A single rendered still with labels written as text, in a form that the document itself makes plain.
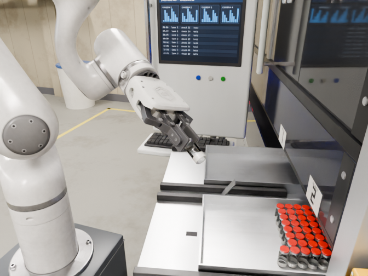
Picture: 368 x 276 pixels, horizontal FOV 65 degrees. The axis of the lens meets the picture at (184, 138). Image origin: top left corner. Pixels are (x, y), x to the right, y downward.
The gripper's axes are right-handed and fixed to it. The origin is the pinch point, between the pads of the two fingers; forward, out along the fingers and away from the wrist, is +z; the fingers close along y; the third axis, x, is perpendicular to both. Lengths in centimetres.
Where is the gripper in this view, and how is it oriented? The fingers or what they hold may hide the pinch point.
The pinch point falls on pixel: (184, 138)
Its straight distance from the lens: 52.8
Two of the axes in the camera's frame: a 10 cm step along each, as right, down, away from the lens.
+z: 5.5, 7.0, -4.6
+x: -5.1, 7.2, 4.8
